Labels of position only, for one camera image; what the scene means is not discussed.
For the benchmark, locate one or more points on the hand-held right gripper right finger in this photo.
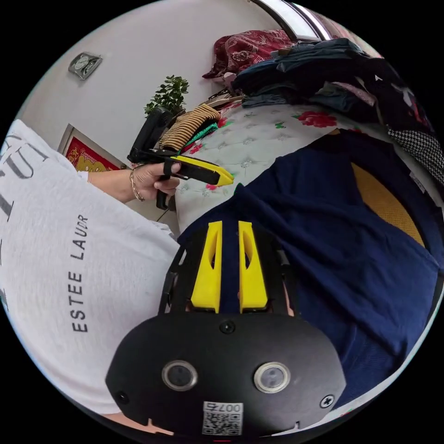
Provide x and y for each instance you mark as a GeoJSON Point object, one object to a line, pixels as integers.
{"type": "Point", "coordinates": [255, 281]}

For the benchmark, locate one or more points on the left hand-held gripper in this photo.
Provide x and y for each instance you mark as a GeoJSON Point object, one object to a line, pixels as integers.
{"type": "Point", "coordinates": [145, 154]}

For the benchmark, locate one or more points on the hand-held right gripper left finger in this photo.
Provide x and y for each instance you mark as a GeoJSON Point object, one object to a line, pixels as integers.
{"type": "Point", "coordinates": [207, 277]}

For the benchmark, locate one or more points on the dark blue long sleeve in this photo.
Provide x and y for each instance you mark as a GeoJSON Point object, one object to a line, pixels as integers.
{"type": "Point", "coordinates": [329, 242]}

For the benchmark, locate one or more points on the person's left forearm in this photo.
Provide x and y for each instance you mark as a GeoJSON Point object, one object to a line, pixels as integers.
{"type": "Point", "coordinates": [111, 182]}

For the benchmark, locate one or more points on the person's left hand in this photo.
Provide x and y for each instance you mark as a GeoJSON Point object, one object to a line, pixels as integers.
{"type": "Point", "coordinates": [149, 182]}

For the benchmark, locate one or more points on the person's right hand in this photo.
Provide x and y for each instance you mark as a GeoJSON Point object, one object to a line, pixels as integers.
{"type": "Point", "coordinates": [145, 424]}

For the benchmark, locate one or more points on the striped and green clothes pile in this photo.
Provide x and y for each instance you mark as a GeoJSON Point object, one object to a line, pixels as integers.
{"type": "Point", "coordinates": [189, 130]}

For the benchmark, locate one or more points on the bed with floral quilt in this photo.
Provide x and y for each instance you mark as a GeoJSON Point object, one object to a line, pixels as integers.
{"type": "Point", "coordinates": [253, 138]}

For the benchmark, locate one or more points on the green potted plant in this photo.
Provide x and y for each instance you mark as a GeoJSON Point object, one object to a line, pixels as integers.
{"type": "Point", "coordinates": [170, 93]}

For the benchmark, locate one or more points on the red framed picture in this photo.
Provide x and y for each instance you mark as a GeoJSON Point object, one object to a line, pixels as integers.
{"type": "Point", "coordinates": [86, 156]}

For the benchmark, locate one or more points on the red floral blanket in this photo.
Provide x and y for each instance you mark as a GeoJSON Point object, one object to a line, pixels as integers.
{"type": "Point", "coordinates": [249, 48]}

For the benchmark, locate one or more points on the person's body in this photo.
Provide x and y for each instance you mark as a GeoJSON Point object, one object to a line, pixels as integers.
{"type": "Point", "coordinates": [69, 260]}

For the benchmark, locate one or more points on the dark pile of clothes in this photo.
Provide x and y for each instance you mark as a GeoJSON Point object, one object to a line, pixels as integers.
{"type": "Point", "coordinates": [312, 69]}

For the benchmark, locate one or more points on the window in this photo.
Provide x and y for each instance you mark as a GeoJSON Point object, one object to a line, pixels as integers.
{"type": "Point", "coordinates": [298, 17]}

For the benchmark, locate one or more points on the silver wall clock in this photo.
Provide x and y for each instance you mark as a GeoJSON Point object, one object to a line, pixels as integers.
{"type": "Point", "coordinates": [85, 65]}

